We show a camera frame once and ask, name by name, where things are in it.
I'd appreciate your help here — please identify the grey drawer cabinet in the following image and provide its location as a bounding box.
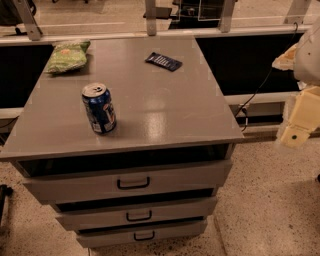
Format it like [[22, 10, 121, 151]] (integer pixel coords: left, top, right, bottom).
[[1, 37, 242, 236]]

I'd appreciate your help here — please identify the dark blue snack packet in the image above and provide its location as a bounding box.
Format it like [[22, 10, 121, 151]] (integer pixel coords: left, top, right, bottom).
[[145, 52, 183, 72]]

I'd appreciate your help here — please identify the black object at left floor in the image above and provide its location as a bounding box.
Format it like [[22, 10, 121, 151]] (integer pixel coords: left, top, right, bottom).
[[0, 184, 13, 224]]

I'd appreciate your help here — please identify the grey metal railing frame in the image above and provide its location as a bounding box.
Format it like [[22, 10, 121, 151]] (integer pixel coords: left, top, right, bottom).
[[0, 0, 320, 46]]

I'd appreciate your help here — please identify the grey drawer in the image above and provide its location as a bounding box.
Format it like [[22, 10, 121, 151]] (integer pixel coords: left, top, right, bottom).
[[77, 218, 207, 248], [56, 196, 217, 231], [24, 160, 232, 204]]

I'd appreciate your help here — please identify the bottom grey drawer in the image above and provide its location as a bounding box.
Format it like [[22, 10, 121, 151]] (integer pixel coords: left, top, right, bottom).
[[77, 218, 207, 248]]

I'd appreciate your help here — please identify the green chip bag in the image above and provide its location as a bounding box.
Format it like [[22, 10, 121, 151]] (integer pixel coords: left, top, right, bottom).
[[46, 40, 91, 74]]

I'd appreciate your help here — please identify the middle grey drawer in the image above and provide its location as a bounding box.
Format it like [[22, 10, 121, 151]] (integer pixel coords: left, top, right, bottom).
[[56, 196, 217, 231]]

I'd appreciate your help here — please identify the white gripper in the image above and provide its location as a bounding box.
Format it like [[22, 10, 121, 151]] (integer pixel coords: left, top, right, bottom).
[[272, 18, 320, 148]]

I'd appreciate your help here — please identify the top grey drawer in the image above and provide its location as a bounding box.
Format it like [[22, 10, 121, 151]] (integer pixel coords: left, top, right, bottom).
[[24, 160, 232, 204]]

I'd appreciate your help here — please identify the black cable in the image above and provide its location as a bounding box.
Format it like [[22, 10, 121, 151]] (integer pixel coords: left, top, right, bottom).
[[234, 21, 300, 132]]

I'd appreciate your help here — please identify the blue pepsi can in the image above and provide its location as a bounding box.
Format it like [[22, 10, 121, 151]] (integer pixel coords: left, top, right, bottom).
[[82, 83, 116, 134]]

